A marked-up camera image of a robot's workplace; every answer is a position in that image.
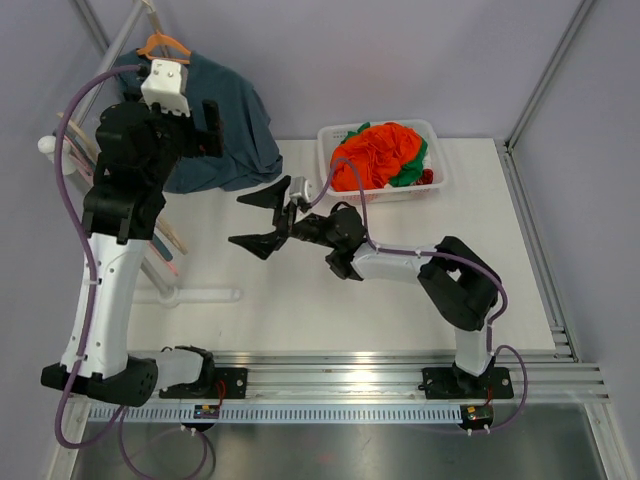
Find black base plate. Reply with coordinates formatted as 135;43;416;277
418;366;514;400
159;367;249;400

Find green t shirt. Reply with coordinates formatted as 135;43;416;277
344;120;431;188

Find beige hanger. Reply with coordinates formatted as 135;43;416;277
62;120;188;255

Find pink wire hanger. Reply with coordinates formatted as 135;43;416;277
77;175;181;277

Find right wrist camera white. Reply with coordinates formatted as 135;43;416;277
288;176;315;208

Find white metal clothes rack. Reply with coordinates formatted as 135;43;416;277
38;1;242;308

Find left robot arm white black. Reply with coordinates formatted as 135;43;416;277
40;100;223;407

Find orange hanger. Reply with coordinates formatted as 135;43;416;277
136;33;192;65

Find white t shirt red print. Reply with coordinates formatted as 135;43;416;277
414;168;434;186

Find white plastic basket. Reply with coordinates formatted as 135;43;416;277
317;120;448;203

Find blue hanger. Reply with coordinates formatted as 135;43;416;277
150;234;174;263

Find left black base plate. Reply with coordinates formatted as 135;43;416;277
159;367;249;400

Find aluminium mounting rail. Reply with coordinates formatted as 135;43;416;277
215;349;610;403

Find blue grey t shirt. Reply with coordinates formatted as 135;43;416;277
112;48;284;194

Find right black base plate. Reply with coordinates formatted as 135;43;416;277
418;366;514;400

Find orange t shirt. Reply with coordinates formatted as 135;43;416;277
328;121;422;193

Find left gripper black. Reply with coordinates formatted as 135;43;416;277
126;87;223;188

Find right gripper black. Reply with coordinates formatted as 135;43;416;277
231;176;340;261

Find white slotted cable duct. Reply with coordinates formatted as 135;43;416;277
87;403;464;424

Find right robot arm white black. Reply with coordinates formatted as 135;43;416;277
229;176;507;399

